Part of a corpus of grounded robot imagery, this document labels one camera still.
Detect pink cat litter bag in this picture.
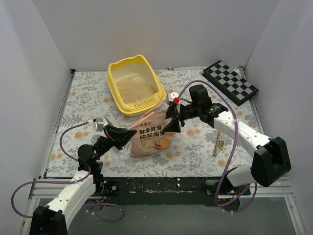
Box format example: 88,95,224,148
128,100,175,158

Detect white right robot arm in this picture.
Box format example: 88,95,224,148
163,85,291,195

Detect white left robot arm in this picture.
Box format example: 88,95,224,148
29,117,136,235

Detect beige litter in box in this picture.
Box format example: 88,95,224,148
116,78,157,104

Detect yellow cat litter box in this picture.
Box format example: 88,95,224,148
107,54,166,117

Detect wooden ruler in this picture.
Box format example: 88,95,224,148
213,131,224,157

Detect black folding chessboard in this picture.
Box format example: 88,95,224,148
202,60,259,106

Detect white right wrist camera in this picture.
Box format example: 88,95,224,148
165,92,180,111

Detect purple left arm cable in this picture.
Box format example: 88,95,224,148
11,119,125,222

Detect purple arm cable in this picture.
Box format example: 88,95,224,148
11,119,125,222
174,80,257,213

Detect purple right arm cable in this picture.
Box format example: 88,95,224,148
174,80,257,213

